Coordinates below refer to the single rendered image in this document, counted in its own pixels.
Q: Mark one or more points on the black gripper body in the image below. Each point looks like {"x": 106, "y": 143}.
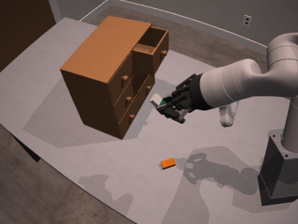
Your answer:
{"x": 195, "y": 99}

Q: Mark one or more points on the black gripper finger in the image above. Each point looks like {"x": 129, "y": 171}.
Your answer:
{"x": 176, "y": 113}
{"x": 179, "y": 89}

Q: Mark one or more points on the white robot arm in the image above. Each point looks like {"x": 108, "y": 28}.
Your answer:
{"x": 243, "y": 79}

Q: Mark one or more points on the brown wooden chest of drawers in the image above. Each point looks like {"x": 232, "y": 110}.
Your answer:
{"x": 94, "y": 63}

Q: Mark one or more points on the green rectangular block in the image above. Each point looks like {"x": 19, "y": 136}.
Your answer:
{"x": 157, "y": 100}

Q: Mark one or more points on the dark brown drawer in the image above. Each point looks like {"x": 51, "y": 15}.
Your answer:
{"x": 145, "y": 89}
{"x": 140, "y": 77}
{"x": 152, "y": 48}
{"x": 125, "y": 72}
{"x": 126, "y": 98}
{"x": 129, "y": 116}

